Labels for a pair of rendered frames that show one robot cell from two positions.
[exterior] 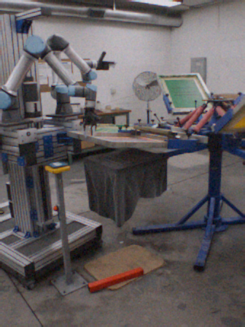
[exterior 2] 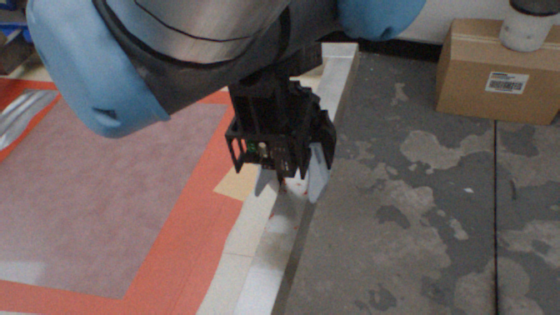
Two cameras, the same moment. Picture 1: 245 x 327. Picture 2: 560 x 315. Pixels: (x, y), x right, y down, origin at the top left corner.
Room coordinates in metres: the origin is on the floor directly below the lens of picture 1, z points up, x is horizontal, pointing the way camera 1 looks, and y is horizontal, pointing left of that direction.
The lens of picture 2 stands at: (2.35, 0.54, 1.60)
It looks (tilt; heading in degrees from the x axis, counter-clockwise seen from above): 47 degrees down; 233
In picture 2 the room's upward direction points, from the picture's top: straight up
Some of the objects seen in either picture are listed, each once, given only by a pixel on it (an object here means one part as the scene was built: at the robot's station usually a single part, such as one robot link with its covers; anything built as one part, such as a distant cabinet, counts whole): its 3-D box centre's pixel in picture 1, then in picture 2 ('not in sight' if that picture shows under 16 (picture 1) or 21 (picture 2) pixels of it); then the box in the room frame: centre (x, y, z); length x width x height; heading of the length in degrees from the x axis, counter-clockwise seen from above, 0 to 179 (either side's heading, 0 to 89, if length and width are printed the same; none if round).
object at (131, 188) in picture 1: (144, 190); not in sight; (2.12, -0.14, 0.74); 0.46 x 0.04 x 0.42; 127
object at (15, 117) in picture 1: (11, 114); not in sight; (2.23, 0.81, 1.31); 0.15 x 0.15 x 0.10
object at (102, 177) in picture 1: (101, 190); not in sight; (2.14, 0.18, 0.74); 0.45 x 0.03 x 0.43; 37
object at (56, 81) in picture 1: (56, 68); not in sight; (2.73, 0.55, 1.63); 0.15 x 0.12 x 0.55; 26
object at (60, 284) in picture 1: (63, 228); not in sight; (2.07, 0.47, 0.48); 0.22 x 0.22 x 0.96; 37
